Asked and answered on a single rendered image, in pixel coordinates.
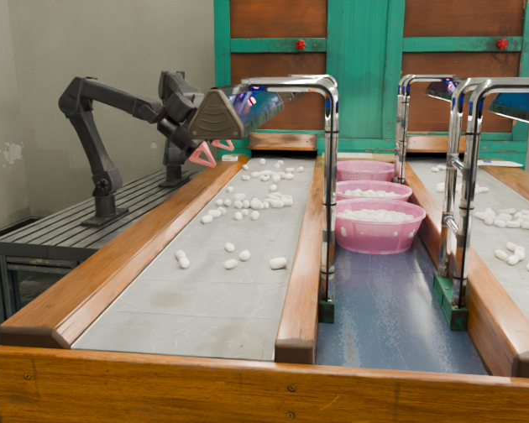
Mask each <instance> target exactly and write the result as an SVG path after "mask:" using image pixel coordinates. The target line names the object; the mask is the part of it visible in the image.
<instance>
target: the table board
mask: <svg viewBox="0 0 529 423"><path fill-rule="evenodd" d="M0 423H529V379H527V378H513V377H500V376H486V375H473V374H459V373H433V372H419V371H406V370H392V369H378V368H353V367H339V366H326V365H312V364H299V363H272V362H259V361H245V360H232V359H218V358H192V357H178V356H165V355H151V354H137V353H124V352H98V351H84V350H70V349H57V348H43V347H17V346H3V345H0Z"/></svg>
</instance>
